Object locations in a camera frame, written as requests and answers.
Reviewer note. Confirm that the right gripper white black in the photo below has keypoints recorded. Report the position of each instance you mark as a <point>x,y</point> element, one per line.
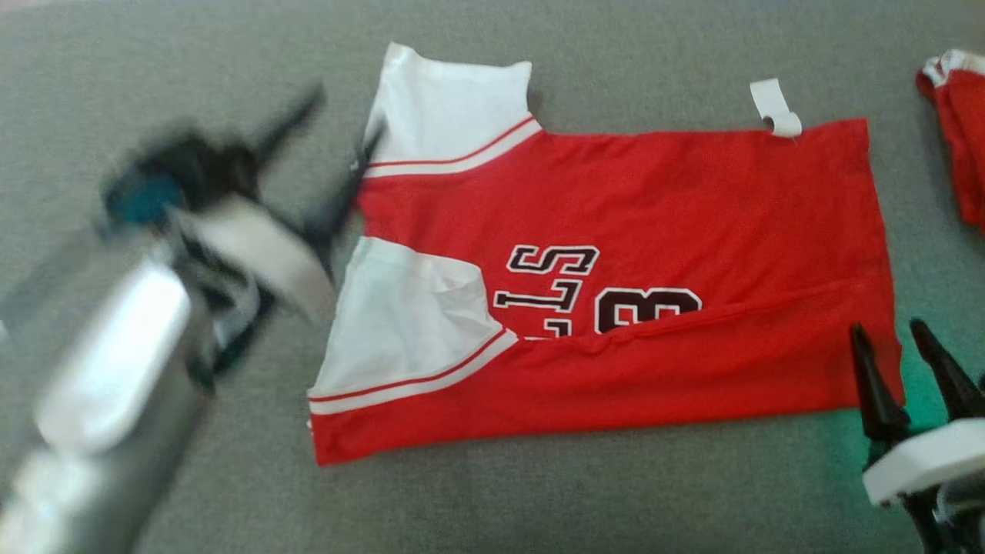
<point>931,465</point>

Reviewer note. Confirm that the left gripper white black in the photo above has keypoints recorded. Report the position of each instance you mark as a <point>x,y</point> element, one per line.
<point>246,238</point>

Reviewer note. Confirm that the red shorts with white waistband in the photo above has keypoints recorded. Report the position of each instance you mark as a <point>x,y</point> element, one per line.
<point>966,138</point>

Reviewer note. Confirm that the red and white basketball jersey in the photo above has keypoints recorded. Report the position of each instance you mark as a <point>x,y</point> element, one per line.
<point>654,200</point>

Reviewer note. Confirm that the grey fabric sofa seat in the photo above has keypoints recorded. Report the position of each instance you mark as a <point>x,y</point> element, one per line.
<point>539,508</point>

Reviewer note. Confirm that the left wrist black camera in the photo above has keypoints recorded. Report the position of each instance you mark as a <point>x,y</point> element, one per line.
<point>142,200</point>

